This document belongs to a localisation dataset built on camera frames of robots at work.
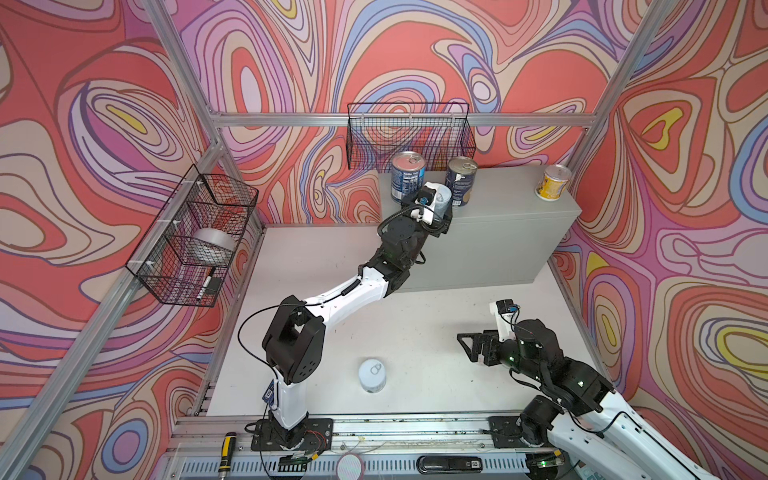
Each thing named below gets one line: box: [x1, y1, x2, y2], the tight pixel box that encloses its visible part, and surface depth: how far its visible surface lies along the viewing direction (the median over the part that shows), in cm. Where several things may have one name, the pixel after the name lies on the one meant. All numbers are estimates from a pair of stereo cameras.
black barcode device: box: [417, 456, 483, 474], surface depth 68 cm
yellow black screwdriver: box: [218, 432, 237, 480], surface depth 71 cm
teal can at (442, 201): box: [434, 184, 452, 219], surface depth 72 cm
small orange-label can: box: [534, 164, 572, 201], surface depth 77 cm
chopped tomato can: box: [445, 156, 478, 207], surface depth 74 cm
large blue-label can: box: [390, 150, 427, 204], surface depth 73 cm
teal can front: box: [358, 359, 387, 394], surface depth 80 cm
